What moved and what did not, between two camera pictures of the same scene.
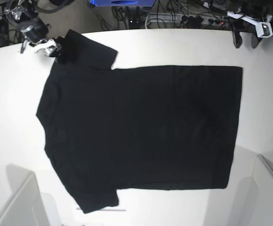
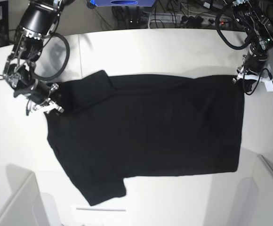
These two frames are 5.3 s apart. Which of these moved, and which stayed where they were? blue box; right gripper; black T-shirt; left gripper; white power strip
Moved: left gripper; right gripper; black T-shirt
Stayed: white power strip; blue box
